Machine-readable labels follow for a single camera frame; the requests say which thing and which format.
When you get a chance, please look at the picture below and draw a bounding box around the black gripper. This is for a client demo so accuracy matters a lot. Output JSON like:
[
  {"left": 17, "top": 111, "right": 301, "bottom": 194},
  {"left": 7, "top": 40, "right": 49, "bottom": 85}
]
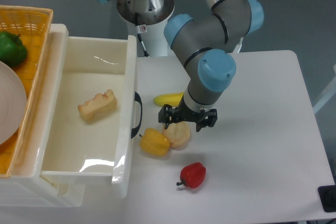
[{"left": 158, "top": 103, "right": 217, "bottom": 132}]

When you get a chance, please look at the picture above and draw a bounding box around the white drawer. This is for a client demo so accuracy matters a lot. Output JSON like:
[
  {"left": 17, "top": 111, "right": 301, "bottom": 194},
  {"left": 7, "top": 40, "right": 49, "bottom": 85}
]
[{"left": 41, "top": 36, "right": 141, "bottom": 198}]

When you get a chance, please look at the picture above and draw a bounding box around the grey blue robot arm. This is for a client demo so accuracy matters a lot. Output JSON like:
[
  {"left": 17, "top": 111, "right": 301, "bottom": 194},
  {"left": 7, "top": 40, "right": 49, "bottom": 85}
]
[{"left": 98, "top": 0, "right": 264, "bottom": 130}]

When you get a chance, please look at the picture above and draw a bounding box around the white drawer cabinet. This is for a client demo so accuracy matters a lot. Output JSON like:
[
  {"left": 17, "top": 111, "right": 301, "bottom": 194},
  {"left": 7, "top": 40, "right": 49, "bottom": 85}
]
[{"left": 0, "top": 23, "right": 86, "bottom": 208}]

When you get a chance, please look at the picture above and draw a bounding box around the round bread bun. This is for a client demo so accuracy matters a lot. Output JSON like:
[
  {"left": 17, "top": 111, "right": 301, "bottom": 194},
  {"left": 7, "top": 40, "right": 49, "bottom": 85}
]
[{"left": 162, "top": 122, "right": 191, "bottom": 150}]

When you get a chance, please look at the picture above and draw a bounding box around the yellow banana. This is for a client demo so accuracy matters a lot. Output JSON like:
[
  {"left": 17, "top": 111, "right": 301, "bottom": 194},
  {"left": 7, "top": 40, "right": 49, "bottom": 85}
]
[{"left": 153, "top": 92, "right": 184, "bottom": 107}]

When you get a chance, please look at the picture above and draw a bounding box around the yellow bell pepper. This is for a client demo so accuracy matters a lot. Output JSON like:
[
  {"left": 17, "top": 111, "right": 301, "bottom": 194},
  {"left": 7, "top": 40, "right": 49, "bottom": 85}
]
[{"left": 139, "top": 128, "right": 170, "bottom": 157}]

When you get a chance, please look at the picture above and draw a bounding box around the red bell pepper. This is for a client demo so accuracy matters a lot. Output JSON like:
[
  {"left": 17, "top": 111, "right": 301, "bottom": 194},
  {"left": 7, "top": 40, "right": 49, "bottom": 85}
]
[{"left": 176, "top": 162, "right": 206, "bottom": 189}]

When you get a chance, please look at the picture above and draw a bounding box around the toast bread slice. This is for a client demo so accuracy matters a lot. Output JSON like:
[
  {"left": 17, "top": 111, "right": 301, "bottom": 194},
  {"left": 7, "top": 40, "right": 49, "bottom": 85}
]
[{"left": 77, "top": 89, "right": 118, "bottom": 123}]

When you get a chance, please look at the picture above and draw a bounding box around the black device at edge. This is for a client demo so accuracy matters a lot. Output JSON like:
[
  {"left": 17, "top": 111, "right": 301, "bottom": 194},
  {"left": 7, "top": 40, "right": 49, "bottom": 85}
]
[{"left": 318, "top": 185, "right": 336, "bottom": 212}]

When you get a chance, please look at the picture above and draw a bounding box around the beige round plate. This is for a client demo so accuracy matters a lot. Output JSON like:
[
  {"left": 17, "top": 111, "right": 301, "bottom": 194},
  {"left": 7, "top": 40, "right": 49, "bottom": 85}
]
[{"left": 1, "top": 62, "right": 27, "bottom": 144}]

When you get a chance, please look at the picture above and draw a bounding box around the yellow woven basket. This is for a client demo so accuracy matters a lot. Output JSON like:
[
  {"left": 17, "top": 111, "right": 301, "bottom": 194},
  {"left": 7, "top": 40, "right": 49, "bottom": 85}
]
[{"left": 1, "top": 5, "right": 53, "bottom": 178}]

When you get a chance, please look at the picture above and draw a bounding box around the green bell pepper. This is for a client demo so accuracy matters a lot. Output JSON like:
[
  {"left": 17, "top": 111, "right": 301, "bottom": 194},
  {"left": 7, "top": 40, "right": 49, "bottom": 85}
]
[{"left": 1, "top": 31, "right": 28, "bottom": 68}]

